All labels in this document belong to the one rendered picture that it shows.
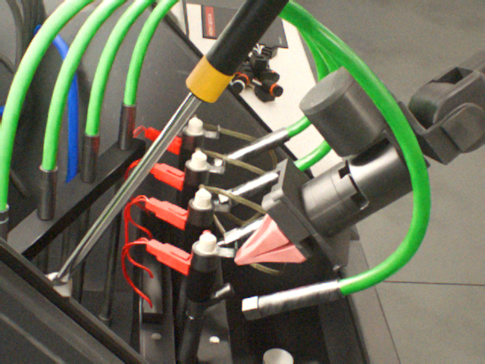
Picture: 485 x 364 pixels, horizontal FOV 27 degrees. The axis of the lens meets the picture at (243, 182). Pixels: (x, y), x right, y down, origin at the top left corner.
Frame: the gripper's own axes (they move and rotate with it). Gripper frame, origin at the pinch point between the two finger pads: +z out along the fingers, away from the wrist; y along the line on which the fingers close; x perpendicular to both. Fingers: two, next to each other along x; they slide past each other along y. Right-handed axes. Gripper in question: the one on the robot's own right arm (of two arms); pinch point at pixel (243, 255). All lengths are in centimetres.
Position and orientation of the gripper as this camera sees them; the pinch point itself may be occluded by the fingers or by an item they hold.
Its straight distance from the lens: 97.9
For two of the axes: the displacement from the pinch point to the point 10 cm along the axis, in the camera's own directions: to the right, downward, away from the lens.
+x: -1.4, 5.0, -8.5
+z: -7.7, 4.9, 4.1
